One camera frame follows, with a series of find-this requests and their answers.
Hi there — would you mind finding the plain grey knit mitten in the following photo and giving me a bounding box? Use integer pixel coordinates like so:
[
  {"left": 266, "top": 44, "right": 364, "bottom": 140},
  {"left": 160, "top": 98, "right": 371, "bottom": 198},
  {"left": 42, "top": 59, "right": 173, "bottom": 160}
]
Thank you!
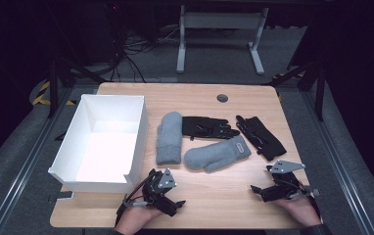
[{"left": 155, "top": 111, "right": 184, "bottom": 165}]

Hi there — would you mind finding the white metal desk frame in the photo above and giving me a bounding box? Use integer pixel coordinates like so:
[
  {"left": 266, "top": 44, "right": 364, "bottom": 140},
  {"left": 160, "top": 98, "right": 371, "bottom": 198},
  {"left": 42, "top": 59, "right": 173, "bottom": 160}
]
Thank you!
[{"left": 175, "top": 4, "right": 270, "bottom": 76}]

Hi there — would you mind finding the yellow black hazard tape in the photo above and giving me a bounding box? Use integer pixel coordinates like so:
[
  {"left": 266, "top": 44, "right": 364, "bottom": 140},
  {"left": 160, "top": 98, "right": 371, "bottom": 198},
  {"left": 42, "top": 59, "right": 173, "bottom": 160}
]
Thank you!
[{"left": 31, "top": 79, "right": 78, "bottom": 107}]

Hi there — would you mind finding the black glove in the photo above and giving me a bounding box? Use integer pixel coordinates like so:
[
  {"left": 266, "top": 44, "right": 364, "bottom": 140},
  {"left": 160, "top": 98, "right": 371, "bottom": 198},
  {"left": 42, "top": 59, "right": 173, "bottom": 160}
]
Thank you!
[
  {"left": 181, "top": 116, "right": 241, "bottom": 142},
  {"left": 235, "top": 115, "right": 288, "bottom": 162}
]

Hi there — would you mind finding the white rectangular storage box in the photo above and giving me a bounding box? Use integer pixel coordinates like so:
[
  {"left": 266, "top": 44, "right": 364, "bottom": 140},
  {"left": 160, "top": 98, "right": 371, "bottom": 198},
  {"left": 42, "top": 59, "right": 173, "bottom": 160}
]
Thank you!
[{"left": 47, "top": 93, "right": 150, "bottom": 194}]

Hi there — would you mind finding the grey knit mitten with label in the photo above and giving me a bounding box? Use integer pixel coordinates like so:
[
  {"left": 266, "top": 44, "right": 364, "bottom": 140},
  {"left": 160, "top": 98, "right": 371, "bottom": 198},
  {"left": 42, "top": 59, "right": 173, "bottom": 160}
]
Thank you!
[{"left": 183, "top": 134, "right": 253, "bottom": 174}]

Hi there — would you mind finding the bundle of black floor cables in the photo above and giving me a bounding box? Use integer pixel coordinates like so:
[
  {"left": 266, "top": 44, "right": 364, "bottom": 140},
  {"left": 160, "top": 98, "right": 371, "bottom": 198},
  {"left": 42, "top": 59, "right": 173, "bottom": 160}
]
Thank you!
[{"left": 103, "top": 3, "right": 183, "bottom": 83}]

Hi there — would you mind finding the person's left hand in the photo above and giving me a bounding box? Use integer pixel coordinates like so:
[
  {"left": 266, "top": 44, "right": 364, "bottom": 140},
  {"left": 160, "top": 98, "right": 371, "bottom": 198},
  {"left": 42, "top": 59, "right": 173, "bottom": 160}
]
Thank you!
[{"left": 115, "top": 192, "right": 164, "bottom": 235}]

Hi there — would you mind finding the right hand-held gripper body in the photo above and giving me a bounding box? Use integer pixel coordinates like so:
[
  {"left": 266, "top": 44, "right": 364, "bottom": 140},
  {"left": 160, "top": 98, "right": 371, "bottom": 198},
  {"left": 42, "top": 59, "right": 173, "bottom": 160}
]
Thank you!
[{"left": 265, "top": 160, "right": 306, "bottom": 201}]

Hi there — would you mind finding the black metal stand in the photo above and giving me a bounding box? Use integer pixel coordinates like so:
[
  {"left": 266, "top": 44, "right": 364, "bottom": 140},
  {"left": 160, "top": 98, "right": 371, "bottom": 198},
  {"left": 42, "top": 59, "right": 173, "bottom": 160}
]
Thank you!
[
  {"left": 262, "top": 58, "right": 327, "bottom": 122},
  {"left": 46, "top": 57, "right": 108, "bottom": 119}
]

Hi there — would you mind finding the grey cable plug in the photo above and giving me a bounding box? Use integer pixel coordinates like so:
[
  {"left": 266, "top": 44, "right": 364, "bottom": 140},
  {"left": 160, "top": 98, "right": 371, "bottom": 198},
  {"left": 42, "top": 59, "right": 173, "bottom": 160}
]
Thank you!
[
  {"left": 121, "top": 200, "right": 149, "bottom": 208},
  {"left": 289, "top": 187, "right": 322, "bottom": 200}
]

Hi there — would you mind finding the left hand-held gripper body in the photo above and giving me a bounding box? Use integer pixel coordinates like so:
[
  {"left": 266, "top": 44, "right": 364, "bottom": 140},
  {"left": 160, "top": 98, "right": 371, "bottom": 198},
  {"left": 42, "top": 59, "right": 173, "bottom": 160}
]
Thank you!
[{"left": 141, "top": 167, "right": 178, "bottom": 210}]

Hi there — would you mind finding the aluminium floor rail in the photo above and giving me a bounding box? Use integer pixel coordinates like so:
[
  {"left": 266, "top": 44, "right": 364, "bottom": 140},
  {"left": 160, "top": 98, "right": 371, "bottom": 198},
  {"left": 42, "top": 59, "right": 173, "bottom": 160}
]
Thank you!
[
  {"left": 301, "top": 88, "right": 374, "bottom": 235},
  {"left": 0, "top": 85, "right": 75, "bottom": 235}
]

